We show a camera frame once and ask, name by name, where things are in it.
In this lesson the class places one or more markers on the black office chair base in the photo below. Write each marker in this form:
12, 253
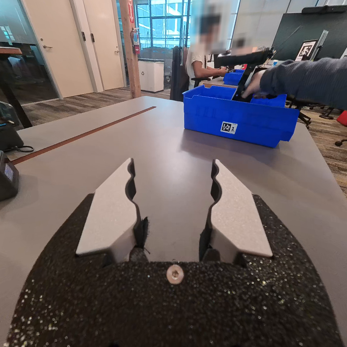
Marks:
301, 113

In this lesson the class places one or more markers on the cream door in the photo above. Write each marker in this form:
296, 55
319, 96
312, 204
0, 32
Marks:
62, 54
105, 54

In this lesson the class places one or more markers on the person's right forearm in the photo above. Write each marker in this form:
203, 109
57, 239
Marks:
303, 78

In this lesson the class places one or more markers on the printed marker sign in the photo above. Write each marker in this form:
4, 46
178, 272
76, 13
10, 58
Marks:
306, 50

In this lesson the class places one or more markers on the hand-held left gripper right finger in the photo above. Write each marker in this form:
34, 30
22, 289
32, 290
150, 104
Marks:
238, 217

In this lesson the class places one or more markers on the black office chair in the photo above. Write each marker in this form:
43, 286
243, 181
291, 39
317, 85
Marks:
200, 81

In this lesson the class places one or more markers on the person's right hand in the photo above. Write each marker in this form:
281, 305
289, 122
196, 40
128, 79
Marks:
254, 82

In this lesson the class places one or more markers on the red fire extinguisher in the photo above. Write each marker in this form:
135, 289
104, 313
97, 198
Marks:
135, 42

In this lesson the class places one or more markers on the small blue bin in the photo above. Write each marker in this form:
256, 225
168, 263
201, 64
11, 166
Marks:
231, 77

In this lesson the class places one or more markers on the wooden post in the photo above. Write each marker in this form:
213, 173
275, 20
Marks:
131, 67

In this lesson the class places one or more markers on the black partition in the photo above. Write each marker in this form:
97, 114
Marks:
179, 76

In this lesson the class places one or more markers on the blue bin with tag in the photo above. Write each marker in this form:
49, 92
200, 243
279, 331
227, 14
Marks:
206, 116

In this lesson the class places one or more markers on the black device with screen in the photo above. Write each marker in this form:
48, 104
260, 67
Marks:
8, 179

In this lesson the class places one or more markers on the wooden desk with black legs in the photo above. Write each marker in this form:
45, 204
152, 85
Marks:
10, 81

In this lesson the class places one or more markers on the black board panel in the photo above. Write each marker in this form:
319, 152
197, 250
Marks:
298, 27

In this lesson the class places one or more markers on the white recycling cabinet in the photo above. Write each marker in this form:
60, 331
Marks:
151, 76

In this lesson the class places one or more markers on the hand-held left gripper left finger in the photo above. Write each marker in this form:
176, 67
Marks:
108, 217

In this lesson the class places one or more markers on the red object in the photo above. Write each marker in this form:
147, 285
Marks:
343, 117

